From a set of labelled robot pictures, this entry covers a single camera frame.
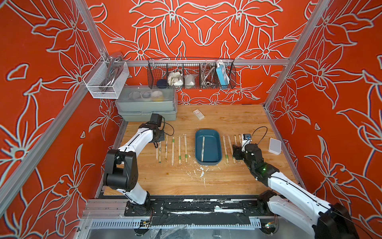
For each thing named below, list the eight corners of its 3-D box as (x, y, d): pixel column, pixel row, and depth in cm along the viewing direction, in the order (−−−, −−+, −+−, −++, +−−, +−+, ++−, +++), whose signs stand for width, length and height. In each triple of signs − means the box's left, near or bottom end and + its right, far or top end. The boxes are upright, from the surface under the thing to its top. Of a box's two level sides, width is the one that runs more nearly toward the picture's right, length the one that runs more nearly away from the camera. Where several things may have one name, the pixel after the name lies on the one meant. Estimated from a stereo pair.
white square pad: (268, 152, 95) (270, 150, 94) (269, 139, 102) (271, 137, 100) (279, 155, 94) (281, 154, 92) (279, 142, 100) (281, 140, 98)
